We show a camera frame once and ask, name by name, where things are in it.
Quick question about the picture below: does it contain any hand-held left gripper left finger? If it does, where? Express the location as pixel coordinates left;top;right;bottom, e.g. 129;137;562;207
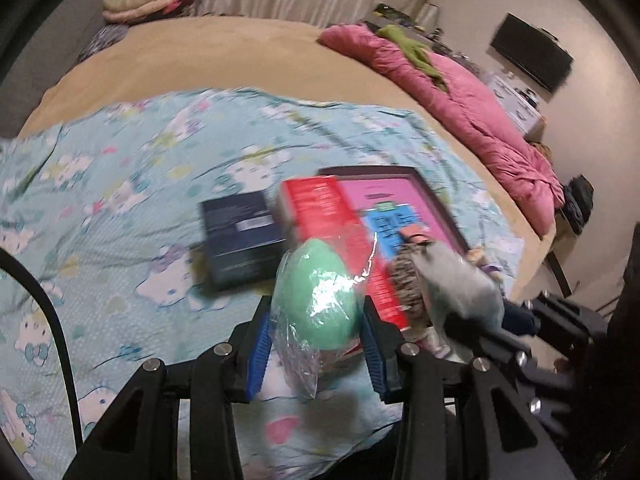
62;296;275;480

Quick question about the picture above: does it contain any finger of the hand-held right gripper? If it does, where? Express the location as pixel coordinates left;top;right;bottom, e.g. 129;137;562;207
502;294;608;341
445;312;531;376

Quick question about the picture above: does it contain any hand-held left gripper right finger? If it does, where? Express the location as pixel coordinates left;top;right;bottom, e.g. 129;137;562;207
361;296;576;480

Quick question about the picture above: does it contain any beige teddy bear toy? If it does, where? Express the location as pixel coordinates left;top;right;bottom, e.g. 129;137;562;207
387;240;506;356

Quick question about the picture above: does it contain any green egg sponge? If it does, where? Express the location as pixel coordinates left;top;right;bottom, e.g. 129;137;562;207
270;237;381;401

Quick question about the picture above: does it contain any pink printed cardboard box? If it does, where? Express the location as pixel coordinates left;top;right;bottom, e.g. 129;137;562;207
317;164;473;261

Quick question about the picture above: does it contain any dark blue box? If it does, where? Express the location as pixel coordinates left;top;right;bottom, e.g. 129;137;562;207
199;190;286;292

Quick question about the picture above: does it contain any black bag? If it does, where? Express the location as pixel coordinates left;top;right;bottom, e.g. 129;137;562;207
560;174;596;235

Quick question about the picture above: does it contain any red tissue pack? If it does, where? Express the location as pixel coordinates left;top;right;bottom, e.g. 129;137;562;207
277;175;416;333

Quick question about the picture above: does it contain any pink quilt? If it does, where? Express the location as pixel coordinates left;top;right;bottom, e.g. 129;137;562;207
317;24;558;238

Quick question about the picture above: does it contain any white drawer cabinet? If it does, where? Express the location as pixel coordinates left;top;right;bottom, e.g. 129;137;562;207
487;72;546;131

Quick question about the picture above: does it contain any blue cartoon printed blanket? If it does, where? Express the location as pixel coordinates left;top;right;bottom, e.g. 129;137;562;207
0;87;526;471

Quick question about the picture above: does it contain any cluttered dressing table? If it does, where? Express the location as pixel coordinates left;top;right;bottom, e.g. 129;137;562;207
365;4;491;76

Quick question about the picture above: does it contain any green cloth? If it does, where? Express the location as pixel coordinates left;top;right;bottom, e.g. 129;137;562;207
376;24;448;92

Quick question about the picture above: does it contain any tan bed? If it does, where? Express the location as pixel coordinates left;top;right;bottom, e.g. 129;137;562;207
17;14;556;311

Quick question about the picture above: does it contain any ornate table mirror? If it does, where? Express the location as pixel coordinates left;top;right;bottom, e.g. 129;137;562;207
402;0;441;31

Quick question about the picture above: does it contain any dark patterned cloth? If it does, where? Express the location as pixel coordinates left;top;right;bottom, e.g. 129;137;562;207
80;24;131;63

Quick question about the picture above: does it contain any grey quilted headboard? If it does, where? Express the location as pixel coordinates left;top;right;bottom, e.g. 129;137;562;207
0;5;108;136

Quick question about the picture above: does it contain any black cable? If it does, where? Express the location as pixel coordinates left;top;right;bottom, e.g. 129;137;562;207
0;247;83;453

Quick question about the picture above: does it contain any black wall television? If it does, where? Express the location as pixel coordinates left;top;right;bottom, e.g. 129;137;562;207
490;12;574;95

